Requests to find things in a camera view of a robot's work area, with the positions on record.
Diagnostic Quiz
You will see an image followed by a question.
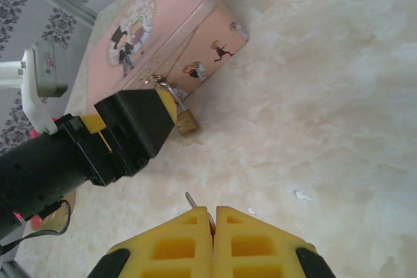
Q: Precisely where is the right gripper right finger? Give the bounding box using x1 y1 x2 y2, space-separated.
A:
213 205 337 278

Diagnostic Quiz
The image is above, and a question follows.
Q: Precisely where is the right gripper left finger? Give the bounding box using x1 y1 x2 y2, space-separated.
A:
89 206 215 278

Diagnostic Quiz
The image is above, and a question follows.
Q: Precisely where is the small brass padlock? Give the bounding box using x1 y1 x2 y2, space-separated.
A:
162 81 200 137

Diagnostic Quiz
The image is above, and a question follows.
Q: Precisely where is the small silver key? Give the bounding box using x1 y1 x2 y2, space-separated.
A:
184 192 216 237

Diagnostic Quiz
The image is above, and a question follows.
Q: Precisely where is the pink tin box with cartoon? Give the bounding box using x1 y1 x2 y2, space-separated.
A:
86 0 251 103

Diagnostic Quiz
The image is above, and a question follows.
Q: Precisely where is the thin black cable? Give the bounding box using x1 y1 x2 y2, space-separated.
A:
0 200 72 256

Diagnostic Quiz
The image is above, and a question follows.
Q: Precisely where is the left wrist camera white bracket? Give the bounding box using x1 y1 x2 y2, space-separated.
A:
0 42 70 135

